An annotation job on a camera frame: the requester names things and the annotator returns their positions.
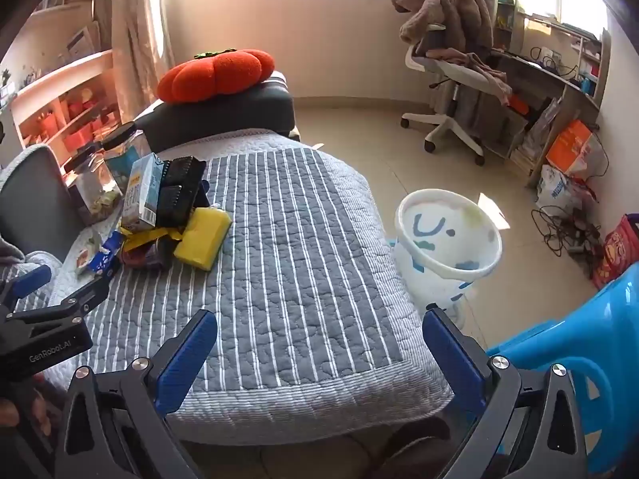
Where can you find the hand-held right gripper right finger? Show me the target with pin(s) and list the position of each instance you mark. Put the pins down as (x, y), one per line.
(449, 359)

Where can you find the black leather ottoman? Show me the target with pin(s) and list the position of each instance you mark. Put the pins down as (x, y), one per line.
(239, 110)

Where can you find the clear mixed nut jar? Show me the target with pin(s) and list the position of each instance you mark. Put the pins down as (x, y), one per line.
(92, 189)

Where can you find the white printed bin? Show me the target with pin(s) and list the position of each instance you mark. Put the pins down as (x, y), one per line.
(434, 269)

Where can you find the blue plastic stool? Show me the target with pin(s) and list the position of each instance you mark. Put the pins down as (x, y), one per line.
(574, 329)

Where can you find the brown fleece blanket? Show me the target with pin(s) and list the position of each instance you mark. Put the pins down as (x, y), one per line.
(449, 5)

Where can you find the white office chair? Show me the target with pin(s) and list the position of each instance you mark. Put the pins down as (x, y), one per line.
(449, 124)

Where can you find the red printed bag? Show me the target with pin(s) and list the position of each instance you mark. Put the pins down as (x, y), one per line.
(619, 249)

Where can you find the clear plastic bag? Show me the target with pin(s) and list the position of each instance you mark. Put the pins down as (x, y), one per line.
(541, 129)

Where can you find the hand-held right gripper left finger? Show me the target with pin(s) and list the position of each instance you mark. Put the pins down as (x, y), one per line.
(185, 354)

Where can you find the blue white snack packet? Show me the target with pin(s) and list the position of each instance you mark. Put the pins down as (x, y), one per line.
(107, 254)

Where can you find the grey striped quilt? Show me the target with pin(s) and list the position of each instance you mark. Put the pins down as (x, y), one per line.
(299, 259)

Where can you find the blue drink carton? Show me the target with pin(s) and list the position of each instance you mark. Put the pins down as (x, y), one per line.
(145, 194)

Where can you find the person's left hand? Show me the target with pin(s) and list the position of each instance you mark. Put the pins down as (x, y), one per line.
(42, 409)

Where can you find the yellow sponge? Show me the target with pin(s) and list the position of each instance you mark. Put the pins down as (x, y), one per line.
(202, 237)

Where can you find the white pecan packet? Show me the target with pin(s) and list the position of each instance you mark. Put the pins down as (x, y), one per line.
(87, 254)

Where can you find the white bookshelf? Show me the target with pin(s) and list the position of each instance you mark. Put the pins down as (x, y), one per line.
(60, 85)

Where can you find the orange persimmon plush cushion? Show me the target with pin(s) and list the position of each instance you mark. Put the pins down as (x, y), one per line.
(214, 77)

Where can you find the teal macadamia nut box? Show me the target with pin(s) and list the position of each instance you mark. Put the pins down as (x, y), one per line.
(125, 159)

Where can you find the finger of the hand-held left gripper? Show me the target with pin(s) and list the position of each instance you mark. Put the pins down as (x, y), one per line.
(31, 279)
(80, 299)

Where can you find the grey fabric cushion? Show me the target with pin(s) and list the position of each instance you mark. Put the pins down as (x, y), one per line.
(30, 199)

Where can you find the wooden desk with shelves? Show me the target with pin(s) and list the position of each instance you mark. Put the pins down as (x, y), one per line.
(549, 77)

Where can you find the white plastic bag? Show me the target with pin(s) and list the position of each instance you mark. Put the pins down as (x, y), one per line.
(554, 184)

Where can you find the orange cardboard box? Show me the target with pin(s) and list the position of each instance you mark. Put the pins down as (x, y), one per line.
(569, 147)

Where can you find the pink clothes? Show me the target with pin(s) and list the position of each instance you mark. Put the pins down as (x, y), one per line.
(489, 75)

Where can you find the yellow wrapper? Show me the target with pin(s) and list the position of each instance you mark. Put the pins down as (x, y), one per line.
(150, 237)

